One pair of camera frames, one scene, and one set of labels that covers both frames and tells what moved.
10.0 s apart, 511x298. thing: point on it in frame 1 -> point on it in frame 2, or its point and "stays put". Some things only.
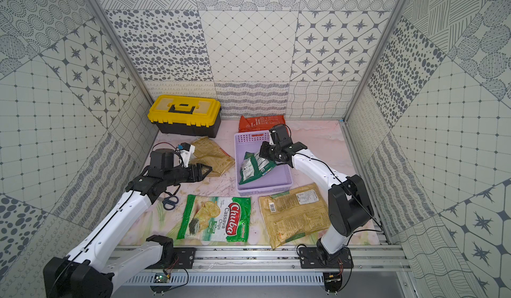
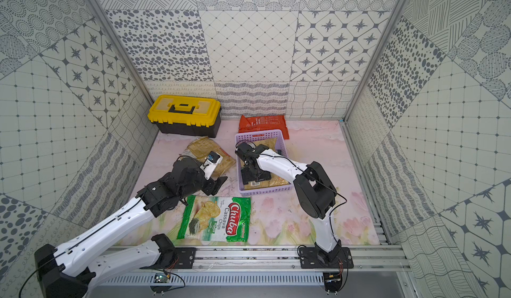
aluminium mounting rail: (385, 259) stays put
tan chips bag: (209, 153) stays put
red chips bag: (260, 123) stays put
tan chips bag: (294, 213) -> (274, 180)
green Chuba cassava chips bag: (216, 218) stays put
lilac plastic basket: (280, 179) stays put
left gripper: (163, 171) -> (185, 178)
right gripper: (263, 152) -> (246, 176)
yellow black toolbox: (186, 116) stays put
